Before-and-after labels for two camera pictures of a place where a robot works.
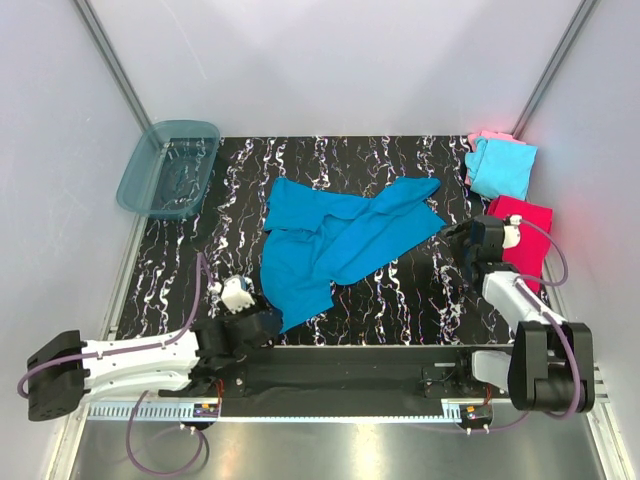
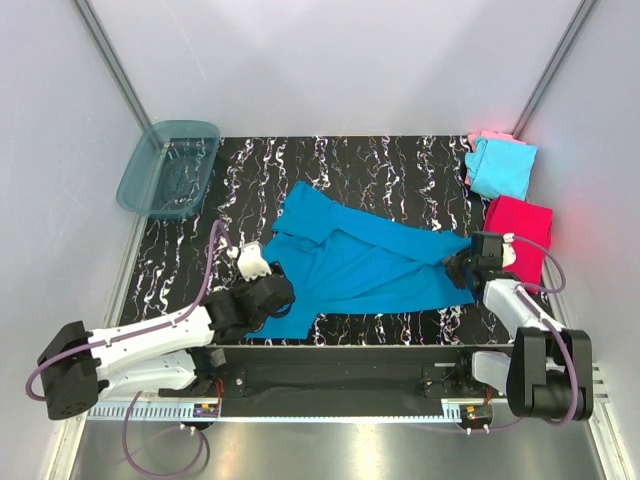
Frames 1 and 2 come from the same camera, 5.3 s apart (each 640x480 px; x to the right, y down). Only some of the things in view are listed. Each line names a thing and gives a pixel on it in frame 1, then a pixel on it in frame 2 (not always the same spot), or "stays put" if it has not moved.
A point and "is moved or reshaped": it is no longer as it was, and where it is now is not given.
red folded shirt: x=528 y=257 stays put
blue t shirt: x=316 y=240 is moved or reshaped
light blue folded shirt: x=500 y=168 stays put
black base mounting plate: x=353 y=381 stays put
